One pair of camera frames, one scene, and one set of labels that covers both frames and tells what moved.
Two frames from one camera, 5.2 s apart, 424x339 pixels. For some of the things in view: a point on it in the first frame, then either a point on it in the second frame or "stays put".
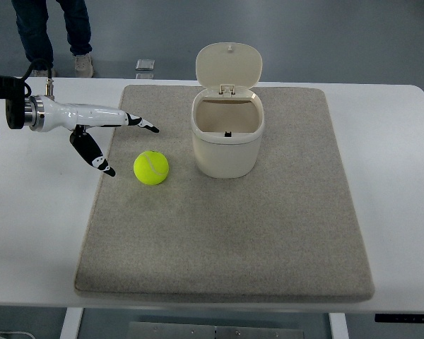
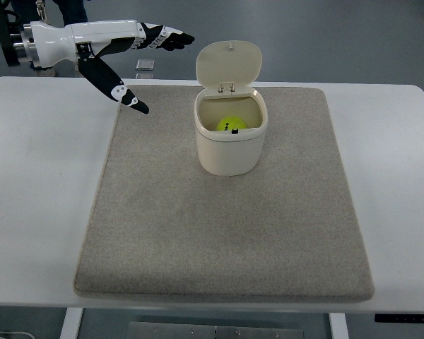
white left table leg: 71,323 stays put
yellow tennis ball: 150,167 to 230,123
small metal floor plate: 145,64 stays put
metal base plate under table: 169,330 stays put
